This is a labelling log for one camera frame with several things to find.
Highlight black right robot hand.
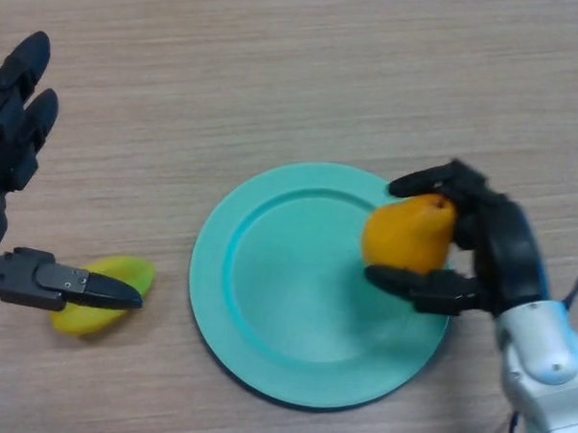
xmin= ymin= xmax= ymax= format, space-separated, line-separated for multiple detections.
xmin=362 ymin=155 xmax=554 ymax=321

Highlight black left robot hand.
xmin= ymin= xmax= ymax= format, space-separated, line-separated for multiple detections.
xmin=0 ymin=29 xmax=157 ymax=315

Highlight yellow orange pear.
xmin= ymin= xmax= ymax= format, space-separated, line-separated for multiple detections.
xmin=359 ymin=190 xmax=459 ymax=276

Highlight teal round plate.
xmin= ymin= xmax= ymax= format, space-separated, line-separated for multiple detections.
xmin=183 ymin=157 xmax=460 ymax=416

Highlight yellow green starfruit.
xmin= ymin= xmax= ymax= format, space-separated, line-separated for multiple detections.
xmin=48 ymin=252 xmax=156 ymax=340

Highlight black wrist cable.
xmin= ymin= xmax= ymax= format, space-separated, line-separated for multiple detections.
xmin=507 ymin=266 xmax=578 ymax=433

